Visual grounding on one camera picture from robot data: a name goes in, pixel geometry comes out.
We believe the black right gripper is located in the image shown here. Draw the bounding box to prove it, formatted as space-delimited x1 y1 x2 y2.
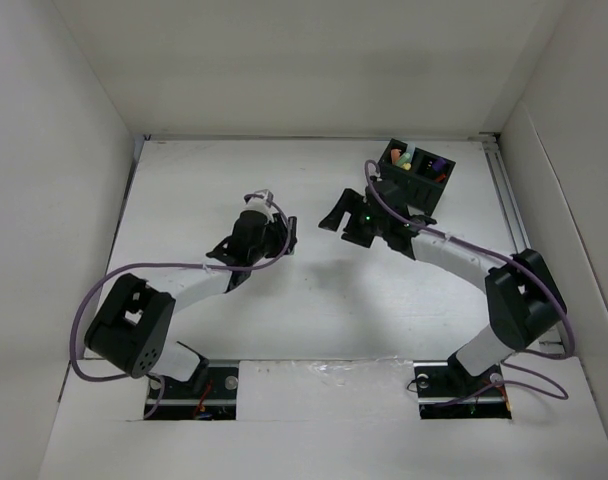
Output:
319 188 389 248

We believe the orange pastel highlighter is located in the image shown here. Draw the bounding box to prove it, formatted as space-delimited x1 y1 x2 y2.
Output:
390 149 403 164

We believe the mint green pastel highlighter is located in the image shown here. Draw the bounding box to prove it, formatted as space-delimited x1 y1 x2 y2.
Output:
397 152 411 164

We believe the black highlighter purple cap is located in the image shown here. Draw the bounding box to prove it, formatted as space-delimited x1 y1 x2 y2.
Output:
431 158 447 172

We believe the black highlighter green cap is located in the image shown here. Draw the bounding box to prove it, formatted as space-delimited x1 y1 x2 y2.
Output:
286 216 298 255

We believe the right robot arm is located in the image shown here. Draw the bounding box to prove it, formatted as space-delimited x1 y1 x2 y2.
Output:
319 180 568 394

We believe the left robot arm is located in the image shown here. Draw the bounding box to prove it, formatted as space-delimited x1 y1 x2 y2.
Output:
84 210 297 397

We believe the black two-compartment container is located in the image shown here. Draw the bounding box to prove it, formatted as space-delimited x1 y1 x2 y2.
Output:
378 139 456 216

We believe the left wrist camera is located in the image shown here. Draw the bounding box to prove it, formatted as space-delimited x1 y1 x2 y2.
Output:
244 189 273 218

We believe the aluminium rail right side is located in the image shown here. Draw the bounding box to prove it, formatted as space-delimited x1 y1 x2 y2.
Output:
479 135 568 355

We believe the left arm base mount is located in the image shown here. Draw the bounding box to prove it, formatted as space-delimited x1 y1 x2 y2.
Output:
144 355 240 421

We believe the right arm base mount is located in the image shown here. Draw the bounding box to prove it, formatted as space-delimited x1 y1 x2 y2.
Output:
407 360 512 420

